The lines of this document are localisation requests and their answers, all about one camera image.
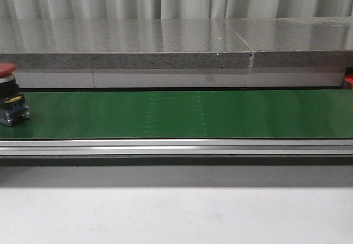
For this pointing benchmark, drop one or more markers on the green conveyor belt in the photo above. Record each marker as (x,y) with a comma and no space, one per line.
(266,114)

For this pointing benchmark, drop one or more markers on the white base panel under slabs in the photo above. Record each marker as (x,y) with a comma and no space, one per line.
(159,78)

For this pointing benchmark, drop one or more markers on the aluminium conveyor side rail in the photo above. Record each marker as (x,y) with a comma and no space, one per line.
(174,148)

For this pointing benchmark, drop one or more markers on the red object at right edge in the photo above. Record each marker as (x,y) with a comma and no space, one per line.
(348,82)

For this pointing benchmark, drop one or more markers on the grey stone slab left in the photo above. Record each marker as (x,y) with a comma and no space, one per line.
(100,44)

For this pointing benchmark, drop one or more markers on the grey stone slab right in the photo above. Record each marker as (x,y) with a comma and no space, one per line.
(297,42)

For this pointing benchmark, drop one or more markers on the grey stone slab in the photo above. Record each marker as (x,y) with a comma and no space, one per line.
(100,44)
(297,42)

